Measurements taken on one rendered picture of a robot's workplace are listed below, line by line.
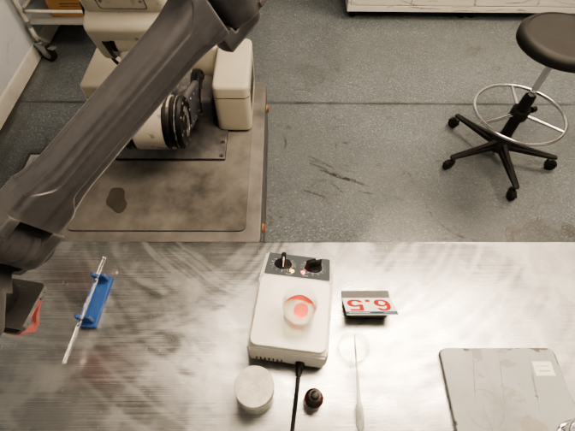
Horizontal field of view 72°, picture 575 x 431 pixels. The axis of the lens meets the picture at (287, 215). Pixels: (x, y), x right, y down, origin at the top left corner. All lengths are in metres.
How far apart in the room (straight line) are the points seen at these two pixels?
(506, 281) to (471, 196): 1.16
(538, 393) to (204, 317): 0.58
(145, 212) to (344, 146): 1.08
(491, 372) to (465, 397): 0.07
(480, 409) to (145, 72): 0.69
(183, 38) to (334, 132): 1.68
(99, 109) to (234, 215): 0.89
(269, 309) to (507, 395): 0.41
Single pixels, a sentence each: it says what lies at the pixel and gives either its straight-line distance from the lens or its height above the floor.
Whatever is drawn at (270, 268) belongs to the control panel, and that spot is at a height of 0.81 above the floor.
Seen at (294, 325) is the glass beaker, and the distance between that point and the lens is 0.61.
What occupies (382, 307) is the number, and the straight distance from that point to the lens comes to 0.75.
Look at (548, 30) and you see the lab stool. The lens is 1.87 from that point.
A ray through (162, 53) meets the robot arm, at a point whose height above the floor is 1.20.
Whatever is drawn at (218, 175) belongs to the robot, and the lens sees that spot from 1.44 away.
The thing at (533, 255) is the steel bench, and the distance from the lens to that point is 0.95.
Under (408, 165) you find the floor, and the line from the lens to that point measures 2.04.
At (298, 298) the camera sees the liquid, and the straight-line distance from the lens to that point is 0.62.
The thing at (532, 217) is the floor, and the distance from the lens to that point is 2.08.
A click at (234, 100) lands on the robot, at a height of 0.52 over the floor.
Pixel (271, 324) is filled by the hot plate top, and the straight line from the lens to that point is 0.65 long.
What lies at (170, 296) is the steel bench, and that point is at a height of 0.75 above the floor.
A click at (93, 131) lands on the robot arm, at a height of 1.15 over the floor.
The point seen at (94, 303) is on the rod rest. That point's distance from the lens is 0.82.
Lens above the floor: 1.45
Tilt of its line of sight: 56 degrees down
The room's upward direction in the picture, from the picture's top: 1 degrees clockwise
